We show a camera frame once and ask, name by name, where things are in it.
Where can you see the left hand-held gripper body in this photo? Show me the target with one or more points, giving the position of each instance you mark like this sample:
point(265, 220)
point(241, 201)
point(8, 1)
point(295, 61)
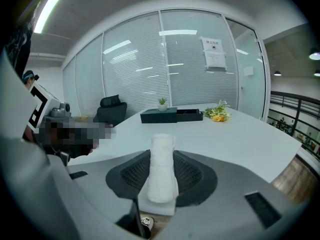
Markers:
point(41, 104)

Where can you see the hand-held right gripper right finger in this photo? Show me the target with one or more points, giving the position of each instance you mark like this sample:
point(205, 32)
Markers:
point(212, 196)

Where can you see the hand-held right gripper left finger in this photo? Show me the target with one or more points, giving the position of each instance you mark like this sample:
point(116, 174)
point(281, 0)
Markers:
point(100, 184)

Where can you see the white small item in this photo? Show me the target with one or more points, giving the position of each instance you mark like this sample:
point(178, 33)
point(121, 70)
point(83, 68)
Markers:
point(161, 169)

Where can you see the dark green box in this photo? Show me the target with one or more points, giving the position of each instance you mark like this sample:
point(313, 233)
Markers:
point(160, 116)

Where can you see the black office chair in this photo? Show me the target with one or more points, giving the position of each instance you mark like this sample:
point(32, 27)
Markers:
point(111, 111)

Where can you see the yellow flower bouquet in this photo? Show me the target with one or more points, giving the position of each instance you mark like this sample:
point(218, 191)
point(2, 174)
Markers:
point(217, 114)

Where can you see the long ceiling strip light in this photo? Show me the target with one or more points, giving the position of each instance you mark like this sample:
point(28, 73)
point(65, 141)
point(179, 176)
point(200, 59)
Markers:
point(48, 11)

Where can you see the small potted plant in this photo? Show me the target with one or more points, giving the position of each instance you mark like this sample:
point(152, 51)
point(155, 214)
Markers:
point(162, 105)

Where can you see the black metal railing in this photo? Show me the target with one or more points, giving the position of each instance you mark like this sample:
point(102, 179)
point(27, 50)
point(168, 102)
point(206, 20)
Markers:
point(297, 114)

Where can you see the small white paper sheet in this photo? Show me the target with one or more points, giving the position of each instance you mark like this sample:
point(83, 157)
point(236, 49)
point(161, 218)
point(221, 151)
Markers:
point(248, 71)

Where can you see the white paper text sheet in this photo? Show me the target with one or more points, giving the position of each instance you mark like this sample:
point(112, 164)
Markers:
point(215, 60)

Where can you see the black pendant lamp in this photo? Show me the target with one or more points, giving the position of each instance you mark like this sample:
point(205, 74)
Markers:
point(317, 73)
point(315, 54)
point(277, 73)

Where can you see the white paper sign with icon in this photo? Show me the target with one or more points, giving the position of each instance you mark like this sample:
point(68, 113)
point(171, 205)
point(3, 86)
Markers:
point(212, 44)

